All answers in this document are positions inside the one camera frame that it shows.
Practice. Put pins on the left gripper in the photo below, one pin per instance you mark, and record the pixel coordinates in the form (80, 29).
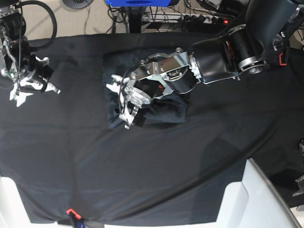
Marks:
(138, 95)

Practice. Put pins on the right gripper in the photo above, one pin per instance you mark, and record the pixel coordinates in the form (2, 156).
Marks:
(35, 76)

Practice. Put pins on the dark grey T-shirt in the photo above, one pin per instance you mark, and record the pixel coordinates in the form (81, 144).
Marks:
(169, 109)

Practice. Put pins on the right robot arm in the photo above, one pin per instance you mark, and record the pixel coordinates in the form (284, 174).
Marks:
(14, 44)

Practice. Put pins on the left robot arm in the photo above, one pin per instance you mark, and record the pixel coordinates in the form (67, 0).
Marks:
(245, 49)

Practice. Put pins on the black table cloth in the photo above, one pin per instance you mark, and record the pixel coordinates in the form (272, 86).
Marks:
(61, 153)

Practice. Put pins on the white power strip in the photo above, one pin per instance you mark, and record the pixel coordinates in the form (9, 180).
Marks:
(163, 17)

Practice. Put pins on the blue plastic box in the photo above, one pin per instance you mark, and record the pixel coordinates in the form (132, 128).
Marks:
(141, 3)

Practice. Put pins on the round grey floor base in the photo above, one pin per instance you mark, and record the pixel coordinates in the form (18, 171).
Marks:
(77, 4)

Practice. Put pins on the white bin left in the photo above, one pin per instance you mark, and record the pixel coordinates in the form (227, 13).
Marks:
(12, 210)

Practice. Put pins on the white bin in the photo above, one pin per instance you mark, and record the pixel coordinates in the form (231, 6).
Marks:
(254, 202)
(12, 210)

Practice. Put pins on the black red clamp front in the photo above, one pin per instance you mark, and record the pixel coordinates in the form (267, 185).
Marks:
(76, 220)

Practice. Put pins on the black red clamp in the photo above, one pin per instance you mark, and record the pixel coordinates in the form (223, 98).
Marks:
(76, 220)
(282, 60)

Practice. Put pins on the black red clamp right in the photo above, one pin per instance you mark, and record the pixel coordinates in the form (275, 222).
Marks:
(282, 60)

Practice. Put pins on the white bin right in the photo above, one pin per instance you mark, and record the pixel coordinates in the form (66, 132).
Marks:
(254, 202)

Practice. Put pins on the black table post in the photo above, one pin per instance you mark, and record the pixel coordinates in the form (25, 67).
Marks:
(135, 15)

